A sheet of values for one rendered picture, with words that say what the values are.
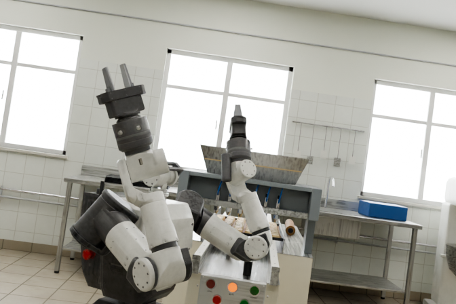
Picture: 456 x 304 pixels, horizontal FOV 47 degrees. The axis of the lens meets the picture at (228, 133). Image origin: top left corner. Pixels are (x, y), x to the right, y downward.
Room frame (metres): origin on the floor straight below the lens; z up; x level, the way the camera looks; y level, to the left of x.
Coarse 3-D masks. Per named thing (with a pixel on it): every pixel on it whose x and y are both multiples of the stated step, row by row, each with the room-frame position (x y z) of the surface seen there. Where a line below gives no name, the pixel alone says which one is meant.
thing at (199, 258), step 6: (204, 240) 2.32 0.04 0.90; (204, 246) 2.17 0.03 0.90; (210, 246) 2.37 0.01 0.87; (198, 252) 2.02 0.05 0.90; (204, 252) 2.08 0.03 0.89; (192, 258) 1.93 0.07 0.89; (198, 258) 1.93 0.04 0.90; (204, 258) 2.13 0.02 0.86; (198, 264) 1.94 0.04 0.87; (198, 270) 1.94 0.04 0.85
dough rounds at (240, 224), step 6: (222, 216) 3.11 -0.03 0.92; (228, 216) 3.17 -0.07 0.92; (234, 216) 3.20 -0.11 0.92; (228, 222) 2.90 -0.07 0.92; (234, 222) 3.10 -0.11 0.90; (240, 222) 2.97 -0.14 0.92; (270, 222) 3.18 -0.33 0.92; (240, 228) 2.72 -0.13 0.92; (246, 228) 2.76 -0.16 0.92; (270, 228) 2.88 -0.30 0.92; (276, 228) 2.93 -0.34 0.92; (276, 234) 2.67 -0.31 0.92
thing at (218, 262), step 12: (216, 252) 2.40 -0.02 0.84; (204, 264) 2.12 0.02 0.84; (216, 264) 2.15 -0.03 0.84; (228, 264) 2.18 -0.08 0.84; (240, 264) 2.22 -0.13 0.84; (252, 264) 2.25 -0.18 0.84; (264, 264) 2.29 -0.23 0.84; (192, 276) 1.97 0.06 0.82; (228, 276) 1.96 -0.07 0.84; (240, 276) 1.99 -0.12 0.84; (252, 276) 2.02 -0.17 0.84; (264, 276) 2.05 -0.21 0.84; (192, 288) 1.97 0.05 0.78; (276, 288) 1.95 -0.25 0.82; (192, 300) 1.97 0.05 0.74; (276, 300) 1.95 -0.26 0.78
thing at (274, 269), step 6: (270, 216) 3.71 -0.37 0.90; (270, 252) 2.24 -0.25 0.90; (276, 252) 2.26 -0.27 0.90; (270, 258) 2.14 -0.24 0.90; (276, 258) 2.13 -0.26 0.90; (270, 264) 2.09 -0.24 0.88; (276, 264) 2.01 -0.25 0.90; (270, 270) 2.01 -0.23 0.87; (276, 270) 1.91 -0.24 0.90; (270, 276) 1.95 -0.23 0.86; (276, 276) 1.92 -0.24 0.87; (270, 282) 1.92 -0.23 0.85; (276, 282) 1.92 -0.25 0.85
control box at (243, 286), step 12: (204, 276) 1.93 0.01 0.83; (216, 276) 1.94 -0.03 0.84; (204, 288) 1.93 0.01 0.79; (216, 288) 1.93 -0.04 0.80; (228, 288) 1.93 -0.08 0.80; (240, 288) 1.92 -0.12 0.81; (264, 288) 1.92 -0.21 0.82; (204, 300) 1.93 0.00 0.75; (228, 300) 1.93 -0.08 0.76; (240, 300) 1.92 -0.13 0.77; (252, 300) 1.92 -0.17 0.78; (264, 300) 1.92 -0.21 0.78
